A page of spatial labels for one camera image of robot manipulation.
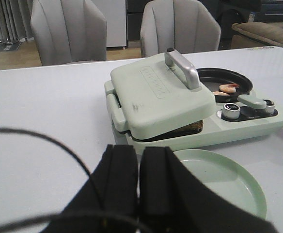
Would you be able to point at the silver control knob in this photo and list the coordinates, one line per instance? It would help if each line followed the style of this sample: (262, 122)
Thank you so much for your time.
(230, 111)
(270, 107)

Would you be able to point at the green breakfast maker lid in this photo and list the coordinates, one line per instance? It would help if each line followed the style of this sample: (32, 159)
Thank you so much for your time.
(157, 95)

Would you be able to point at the black round frying pan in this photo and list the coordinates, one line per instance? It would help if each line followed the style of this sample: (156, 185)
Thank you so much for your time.
(212, 78)

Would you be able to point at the white cabinet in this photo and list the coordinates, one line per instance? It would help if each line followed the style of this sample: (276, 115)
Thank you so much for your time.
(115, 14)

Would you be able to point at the white bread slice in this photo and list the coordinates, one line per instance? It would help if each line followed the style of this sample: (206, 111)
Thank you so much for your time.
(193, 128)

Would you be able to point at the grey upholstered chair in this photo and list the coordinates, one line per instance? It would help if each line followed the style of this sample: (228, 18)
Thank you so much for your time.
(68, 31)
(185, 25)

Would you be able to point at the left silver control knob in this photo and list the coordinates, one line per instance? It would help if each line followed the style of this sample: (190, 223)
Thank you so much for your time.
(230, 111)

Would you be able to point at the light green round plate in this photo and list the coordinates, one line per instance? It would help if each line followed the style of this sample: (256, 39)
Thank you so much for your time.
(226, 178)

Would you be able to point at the left grey upholstered chair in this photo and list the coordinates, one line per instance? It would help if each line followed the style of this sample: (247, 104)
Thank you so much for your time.
(68, 31)

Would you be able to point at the right silver control knob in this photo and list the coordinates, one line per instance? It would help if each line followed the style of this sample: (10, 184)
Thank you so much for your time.
(270, 107)

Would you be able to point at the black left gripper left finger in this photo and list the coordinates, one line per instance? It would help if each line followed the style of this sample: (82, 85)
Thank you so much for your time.
(116, 179)

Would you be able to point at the green breakfast maker base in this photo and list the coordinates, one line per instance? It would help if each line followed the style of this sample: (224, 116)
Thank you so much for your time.
(215, 130)

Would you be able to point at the beige sofa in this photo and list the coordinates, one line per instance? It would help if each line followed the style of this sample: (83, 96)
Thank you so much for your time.
(256, 34)

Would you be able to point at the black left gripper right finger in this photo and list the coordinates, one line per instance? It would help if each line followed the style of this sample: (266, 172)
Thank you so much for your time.
(172, 200)

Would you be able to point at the orange shrimp pieces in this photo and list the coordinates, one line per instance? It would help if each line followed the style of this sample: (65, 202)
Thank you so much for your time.
(226, 89)

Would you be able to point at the right grey upholstered chair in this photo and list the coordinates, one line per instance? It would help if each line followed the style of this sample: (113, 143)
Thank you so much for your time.
(185, 25)

